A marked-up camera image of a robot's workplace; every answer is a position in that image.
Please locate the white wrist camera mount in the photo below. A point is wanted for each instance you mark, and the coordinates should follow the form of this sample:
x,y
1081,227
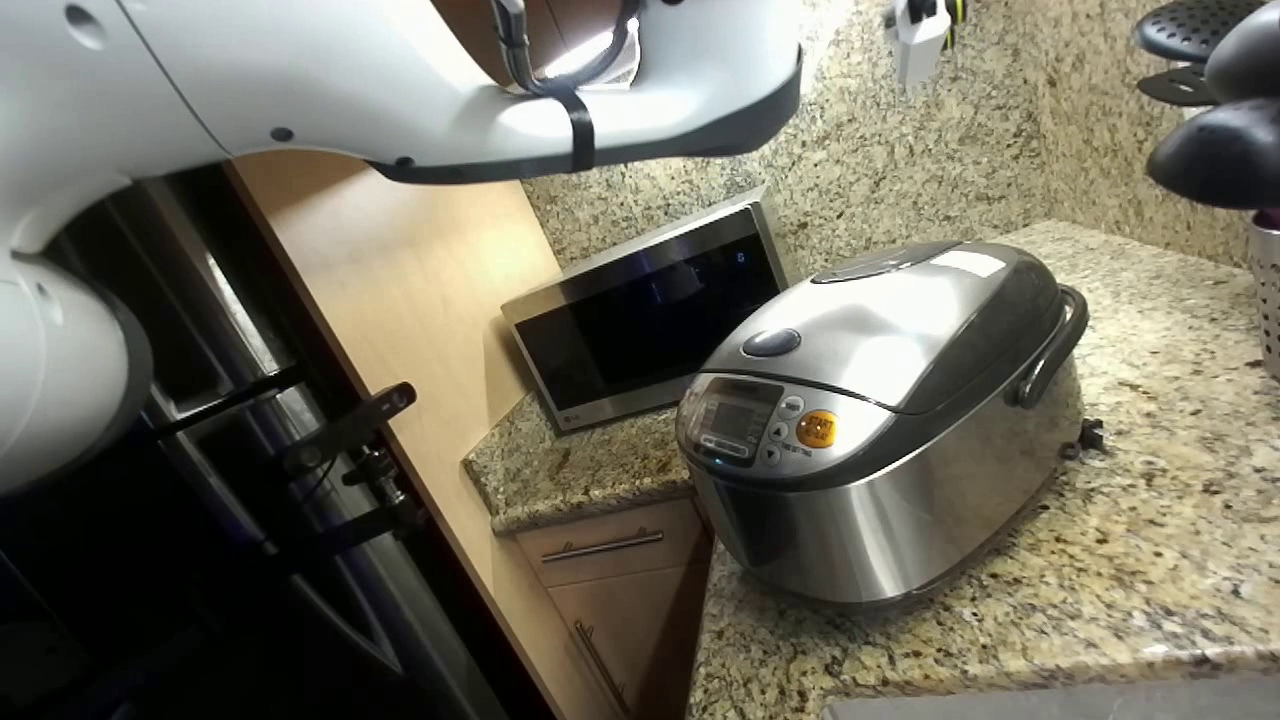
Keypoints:
x,y
916,33

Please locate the wooden cabinet side panel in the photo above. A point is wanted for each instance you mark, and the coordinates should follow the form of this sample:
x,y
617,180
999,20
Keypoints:
x,y
408,286

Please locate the black slotted spatula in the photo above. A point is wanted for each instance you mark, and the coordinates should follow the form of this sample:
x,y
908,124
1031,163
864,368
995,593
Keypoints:
x,y
1188,30

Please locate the stainless steel rice cooker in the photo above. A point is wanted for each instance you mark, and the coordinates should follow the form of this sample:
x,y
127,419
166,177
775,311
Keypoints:
x,y
882,422

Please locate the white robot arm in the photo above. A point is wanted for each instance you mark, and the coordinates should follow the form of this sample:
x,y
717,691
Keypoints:
x,y
102,93

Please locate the metal utensil holder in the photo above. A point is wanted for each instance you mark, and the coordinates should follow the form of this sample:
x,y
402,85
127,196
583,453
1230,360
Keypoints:
x,y
1266,268

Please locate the black spoon utensil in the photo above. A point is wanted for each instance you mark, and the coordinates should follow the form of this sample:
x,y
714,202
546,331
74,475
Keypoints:
x,y
1224,157

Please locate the black toaster oven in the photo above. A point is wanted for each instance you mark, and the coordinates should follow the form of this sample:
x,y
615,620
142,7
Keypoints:
x,y
624,331

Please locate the wooden base cabinet drawer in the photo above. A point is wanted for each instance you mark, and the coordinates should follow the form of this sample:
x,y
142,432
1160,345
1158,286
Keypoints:
x,y
624,584

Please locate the black refrigerator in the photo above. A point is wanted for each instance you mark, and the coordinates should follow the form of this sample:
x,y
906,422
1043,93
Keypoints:
x,y
127,599

